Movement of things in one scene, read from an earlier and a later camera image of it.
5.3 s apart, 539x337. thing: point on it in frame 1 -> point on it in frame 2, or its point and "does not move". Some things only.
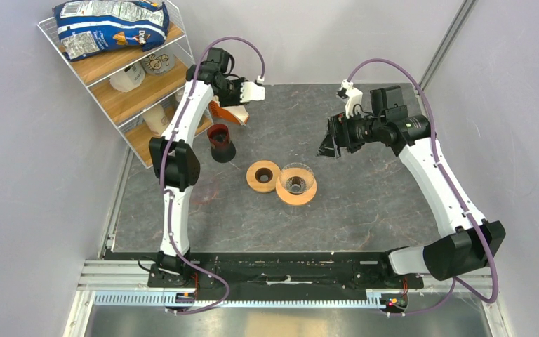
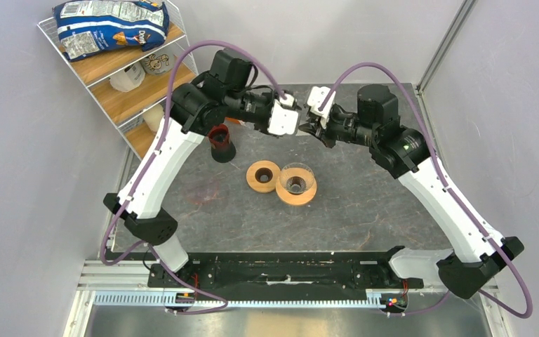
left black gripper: (236, 100) -> (270, 97)
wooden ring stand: (299, 199) does not move
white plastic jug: (130, 78) does not move
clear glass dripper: (296, 177) does not move
